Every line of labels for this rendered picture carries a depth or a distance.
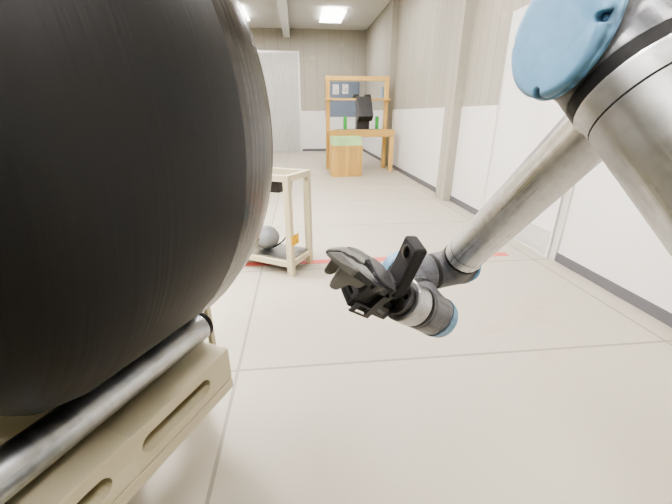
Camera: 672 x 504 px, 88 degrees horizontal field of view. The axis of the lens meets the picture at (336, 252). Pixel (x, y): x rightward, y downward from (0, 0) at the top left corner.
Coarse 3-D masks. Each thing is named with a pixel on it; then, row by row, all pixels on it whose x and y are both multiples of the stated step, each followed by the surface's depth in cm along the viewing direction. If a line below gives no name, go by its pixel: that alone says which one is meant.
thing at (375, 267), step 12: (372, 264) 60; (384, 276) 60; (348, 288) 62; (360, 288) 60; (348, 300) 61; (360, 300) 61; (372, 300) 62; (384, 300) 61; (396, 300) 66; (408, 300) 65; (372, 312) 63; (384, 312) 67; (396, 312) 65
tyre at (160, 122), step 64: (0, 0) 17; (64, 0) 19; (128, 0) 22; (192, 0) 28; (0, 64) 18; (64, 64) 19; (128, 64) 22; (192, 64) 27; (256, 64) 35; (0, 128) 18; (64, 128) 20; (128, 128) 22; (192, 128) 27; (256, 128) 35; (0, 192) 19; (64, 192) 20; (128, 192) 23; (192, 192) 28; (256, 192) 38; (0, 256) 20; (64, 256) 22; (128, 256) 25; (192, 256) 31; (0, 320) 22; (64, 320) 24; (128, 320) 28; (0, 384) 26; (64, 384) 29
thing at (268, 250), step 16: (272, 176) 251; (288, 176) 247; (304, 176) 268; (288, 192) 250; (304, 192) 279; (288, 208) 255; (304, 208) 284; (288, 224) 260; (272, 240) 287; (288, 240) 265; (256, 256) 284; (272, 256) 281; (288, 256) 270; (304, 256) 289; (288, 272) 275
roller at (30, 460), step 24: (168, 336) 48; (192, 336) 51; (144, 360) 44; (168, 360) 47; (120, 384) 41; (144, 384) 43; (72, 408) 37; (96, 408) 38; (120, 408) 41; (24, 432) 34; (48, 432) 34; (72, 432) 36; (0, 456) 31; (24, 456) 32; (48, 456) 34; (0, 480) 30; (24, 480) 32
